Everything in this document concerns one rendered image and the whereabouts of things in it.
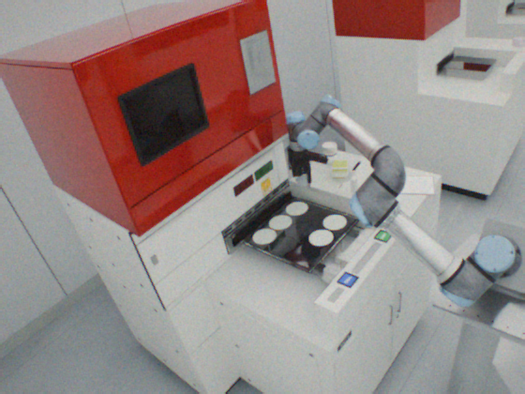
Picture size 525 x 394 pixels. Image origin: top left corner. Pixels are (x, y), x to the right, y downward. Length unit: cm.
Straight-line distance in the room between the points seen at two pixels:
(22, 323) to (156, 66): 232
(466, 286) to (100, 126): 121
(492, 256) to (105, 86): 126
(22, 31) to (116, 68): 156
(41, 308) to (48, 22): 190
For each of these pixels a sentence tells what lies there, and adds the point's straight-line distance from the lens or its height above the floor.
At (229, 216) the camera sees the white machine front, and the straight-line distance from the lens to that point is 172.
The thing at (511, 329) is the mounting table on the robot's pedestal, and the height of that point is 82.
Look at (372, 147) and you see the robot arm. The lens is 140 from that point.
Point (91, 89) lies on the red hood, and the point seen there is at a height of 173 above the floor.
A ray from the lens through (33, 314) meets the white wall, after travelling 322.
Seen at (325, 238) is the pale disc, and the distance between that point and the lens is 170.
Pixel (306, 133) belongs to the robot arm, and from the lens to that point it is 155.
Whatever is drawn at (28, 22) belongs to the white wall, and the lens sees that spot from 277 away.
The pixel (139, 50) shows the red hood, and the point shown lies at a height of 178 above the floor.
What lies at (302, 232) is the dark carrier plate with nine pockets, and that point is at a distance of 175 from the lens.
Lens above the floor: 200
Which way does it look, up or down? 33 degrees down
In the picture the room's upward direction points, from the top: 11 degrees counter-clockwise
